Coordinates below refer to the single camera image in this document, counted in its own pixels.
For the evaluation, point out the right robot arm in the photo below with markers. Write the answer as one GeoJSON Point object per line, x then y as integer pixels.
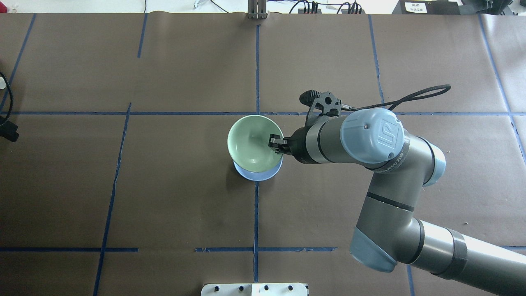
{"type": "Point", "coordinates": [387, 232]}

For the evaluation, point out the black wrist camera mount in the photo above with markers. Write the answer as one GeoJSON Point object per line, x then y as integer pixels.
{"type": "Point", "coordinates": [323, 106]}

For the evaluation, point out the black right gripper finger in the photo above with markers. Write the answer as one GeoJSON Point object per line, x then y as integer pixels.
{"type": "Point", "coordinates": [278, 144]}

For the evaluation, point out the green bowl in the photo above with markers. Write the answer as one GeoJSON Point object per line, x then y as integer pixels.
{"type": "Point", "coordinates": [248, 140]}

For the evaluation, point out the blue bowl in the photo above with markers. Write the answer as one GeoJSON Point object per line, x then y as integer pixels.
{"type": "Point", "coordinates": [258, 176]}

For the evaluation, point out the white plug at edge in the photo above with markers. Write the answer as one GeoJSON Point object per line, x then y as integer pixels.
{"type": "Point", "coordinates": [3, 84]}

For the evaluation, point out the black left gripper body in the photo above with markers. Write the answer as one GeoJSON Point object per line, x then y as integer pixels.
{"type": "Point", "coordinates": [10, 132]}

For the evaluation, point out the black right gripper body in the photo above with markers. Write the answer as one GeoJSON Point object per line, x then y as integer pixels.
{"type": "Point", "coordinates": [297, 144]}

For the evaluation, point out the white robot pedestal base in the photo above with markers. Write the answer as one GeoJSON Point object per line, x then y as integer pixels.
{"type": "Point", "coordinates": [255, 289]}

